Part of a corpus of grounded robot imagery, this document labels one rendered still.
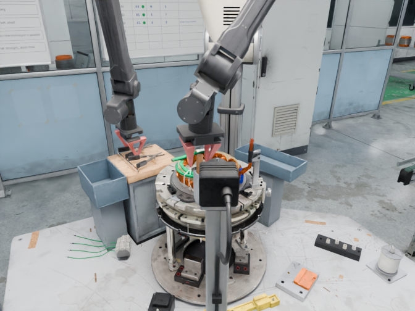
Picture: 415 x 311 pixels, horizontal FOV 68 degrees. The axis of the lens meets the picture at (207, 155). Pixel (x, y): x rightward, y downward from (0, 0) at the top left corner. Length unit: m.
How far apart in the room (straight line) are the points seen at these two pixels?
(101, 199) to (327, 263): 0.77
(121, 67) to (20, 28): 2.00
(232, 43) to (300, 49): 2.66
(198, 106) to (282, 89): 2.68
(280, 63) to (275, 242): 2.24
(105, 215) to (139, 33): 2.17
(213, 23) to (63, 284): 1.01
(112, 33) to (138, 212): 0.58
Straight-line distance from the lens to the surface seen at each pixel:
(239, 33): 0.66
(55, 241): 1.30
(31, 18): 2.92
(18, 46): 2.94
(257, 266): 1.07
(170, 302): 0.94
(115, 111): 1.00
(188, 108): 0.61
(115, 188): 1.03
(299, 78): 3.37
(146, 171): 1.05
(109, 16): 0.91
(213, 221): 0.37
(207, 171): 0.34
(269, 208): 1.21
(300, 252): 1.18
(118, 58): 0.97
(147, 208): 1.13
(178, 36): 3.13
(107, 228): 1.13
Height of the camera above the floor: 1.56
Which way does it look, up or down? 26 degrees down
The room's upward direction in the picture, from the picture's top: straight up
